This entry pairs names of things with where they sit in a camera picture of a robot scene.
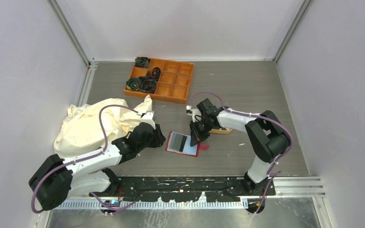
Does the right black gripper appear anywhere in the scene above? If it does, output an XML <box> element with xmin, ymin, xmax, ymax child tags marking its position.
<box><xmin>190</xmin><ymin>118</ymin><xmax>215</xmax><ymax>146</ymax></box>

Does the tan oval tray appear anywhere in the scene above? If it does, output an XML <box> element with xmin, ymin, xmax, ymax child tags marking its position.
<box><xmin>209</xmin><ymin>127</ymin><xmax>233</xmax><ymax>134</ymax></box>

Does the red card holder wallet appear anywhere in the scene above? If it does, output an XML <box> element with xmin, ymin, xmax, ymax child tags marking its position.
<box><xmin>165</xmin><ymin>132</ymin><xmax>209</xmax><ymax>157</ymax></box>

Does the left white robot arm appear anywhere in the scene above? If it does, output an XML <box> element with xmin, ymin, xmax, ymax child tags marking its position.
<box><xmin>29</xmin><ymin>123</ymin><xmax>165</xmax><ymax>211</ymax></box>

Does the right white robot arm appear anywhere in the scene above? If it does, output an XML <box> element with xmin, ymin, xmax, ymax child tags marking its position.
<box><xmin>186</xmin><ymin>99</ymin><xmax>293</xmax><ymax>195</ymax></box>

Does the black card in holder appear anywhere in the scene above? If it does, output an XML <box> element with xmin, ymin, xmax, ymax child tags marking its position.
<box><xmin>168</xmin><ymin>132</ymin><xmax>179</xmax><ymax>150</ymax></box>

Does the large black rolled belt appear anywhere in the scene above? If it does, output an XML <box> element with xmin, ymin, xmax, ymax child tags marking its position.
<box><xmin>137</xmin><ymin>76</ymin><xmax>157</xmax><ymax>94</ymax></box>

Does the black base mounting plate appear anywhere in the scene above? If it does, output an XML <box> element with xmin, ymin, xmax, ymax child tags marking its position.
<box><xmin>96</xmin><ymin>176</ymin><xmax>276</xmax><ymax>202</ymax></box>

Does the green rolled belt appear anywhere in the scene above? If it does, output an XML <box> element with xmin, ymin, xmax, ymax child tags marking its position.
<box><xmin>125</xmin><ymin>77</ymin><xmax>140</xmax><ymax>92</ymax></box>

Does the orange compartment organizer tray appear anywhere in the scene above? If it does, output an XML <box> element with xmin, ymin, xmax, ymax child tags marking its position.
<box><xmin>124</xmin><ymin>57</ymin><xmax>194</xmax><ymax>104</ymax></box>

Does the dark rolled belt middle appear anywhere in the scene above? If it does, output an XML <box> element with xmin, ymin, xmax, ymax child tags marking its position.
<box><xmin>147</xmin><ymin>67</ymin><xmax>161</xmax><ymax>81</ymax></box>

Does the dark rolled belt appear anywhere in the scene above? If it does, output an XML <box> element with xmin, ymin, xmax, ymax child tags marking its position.
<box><xmin>147</xmin><ymin>67</ymin><xmax>161</xmax><ymax>81</ymax></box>
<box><xmin>134</xmin><ymin>57</ymin><xmax>151</xmax><ymax>68</ymax></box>

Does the cream cloth bag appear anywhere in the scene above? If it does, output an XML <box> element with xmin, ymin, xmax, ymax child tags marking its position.
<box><xmin>53</xmin><ymin>98</ymin><xmax>140</xmax><ymax>158</ymax></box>

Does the dark rolled belt top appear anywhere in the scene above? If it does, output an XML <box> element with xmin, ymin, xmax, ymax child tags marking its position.
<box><xmin>134</xmin><ymin>57</ymin><xmax>151</xmax><ymax>68</ymax></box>

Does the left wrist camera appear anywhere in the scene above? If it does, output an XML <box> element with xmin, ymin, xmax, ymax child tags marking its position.
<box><xmin>141</xmin><ymin>111</ymin><xmax>156</xmax><ymax>129</ymax></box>

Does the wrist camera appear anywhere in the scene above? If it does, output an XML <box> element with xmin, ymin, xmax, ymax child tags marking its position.
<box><xmin>186</xmin><ymin>105</ymin><xmax>202</xmax><ymax>122</ymax></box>
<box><xmin>141</xmin><ymin>111</ymin><xmax>156</xmax><ymax>129</ymax></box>

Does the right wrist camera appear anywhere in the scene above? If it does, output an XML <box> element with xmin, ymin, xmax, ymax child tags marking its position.
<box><xmin>186</xmin><ymin>105</ymin><xmax>202</xmax><ymax>122</ymax></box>

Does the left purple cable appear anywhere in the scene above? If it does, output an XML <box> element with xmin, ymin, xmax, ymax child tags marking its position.
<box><xmin>31</xmin><ymin>104</ymin><xmax>147</xmax><ymax>215</ymax></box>

